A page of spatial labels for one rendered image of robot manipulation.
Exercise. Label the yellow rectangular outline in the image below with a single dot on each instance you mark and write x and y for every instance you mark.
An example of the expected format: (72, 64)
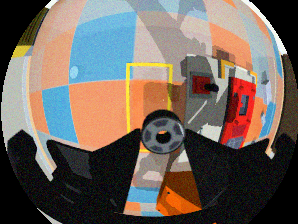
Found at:
(128, 84)

